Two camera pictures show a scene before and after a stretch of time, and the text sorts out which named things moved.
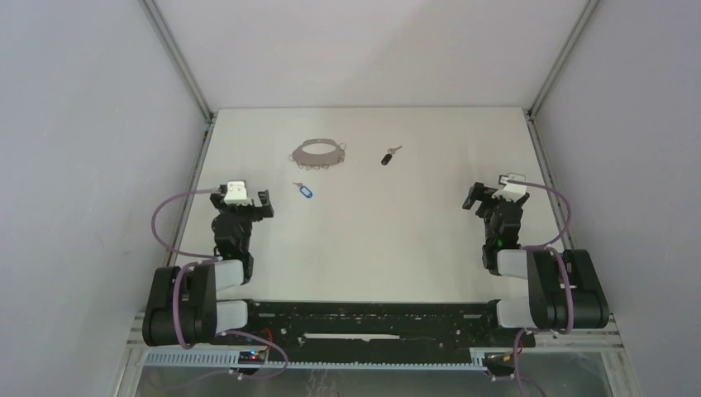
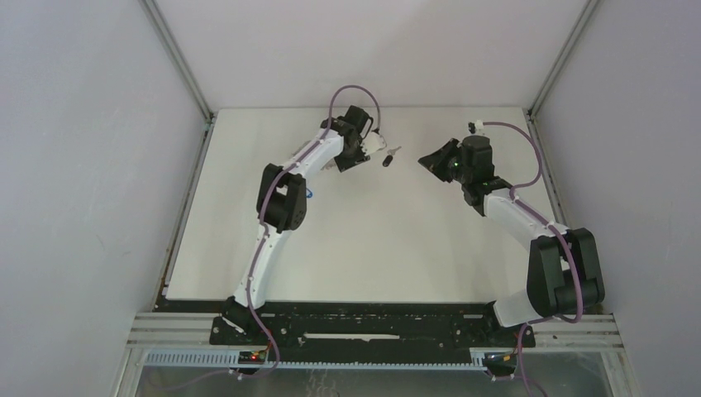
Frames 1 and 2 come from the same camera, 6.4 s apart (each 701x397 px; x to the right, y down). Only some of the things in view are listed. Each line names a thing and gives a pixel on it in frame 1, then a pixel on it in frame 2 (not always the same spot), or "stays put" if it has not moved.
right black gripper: x=476 y=193 -> x=435 y=162
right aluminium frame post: x=560 y=59 stays put
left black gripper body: x=244 y=215 -> x=351 y=158
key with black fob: x=387 y=158 stays put
